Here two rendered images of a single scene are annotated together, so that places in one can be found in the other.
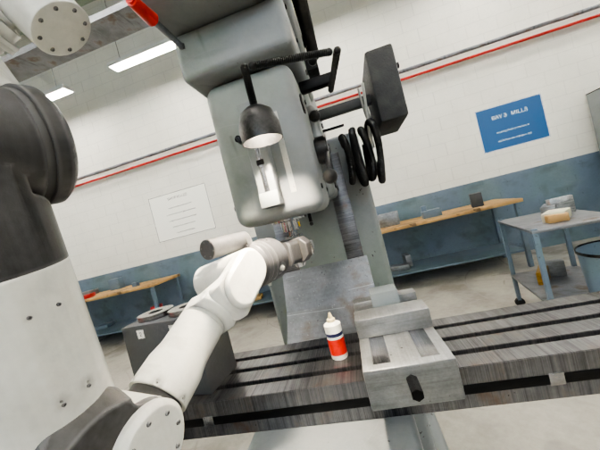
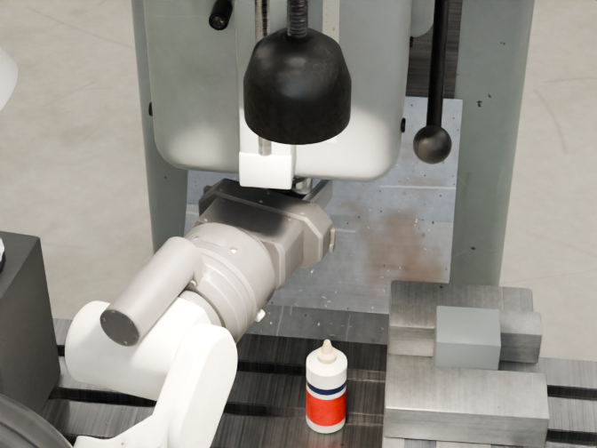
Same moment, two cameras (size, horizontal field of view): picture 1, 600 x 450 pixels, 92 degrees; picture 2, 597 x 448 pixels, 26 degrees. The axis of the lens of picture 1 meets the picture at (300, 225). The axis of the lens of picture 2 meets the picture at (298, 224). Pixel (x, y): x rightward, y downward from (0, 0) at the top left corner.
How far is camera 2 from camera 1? 0.67 m
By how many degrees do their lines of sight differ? 37
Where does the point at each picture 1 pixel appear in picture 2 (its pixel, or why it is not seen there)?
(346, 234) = not seen: hidden behind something
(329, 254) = not seen: hidden behind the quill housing
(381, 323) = (441, 422)
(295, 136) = (375, 19)
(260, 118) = (311, 110)
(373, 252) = (485, 96)
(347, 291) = (376, 189)
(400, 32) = not seen: outside the picture
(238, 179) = (185, 68)
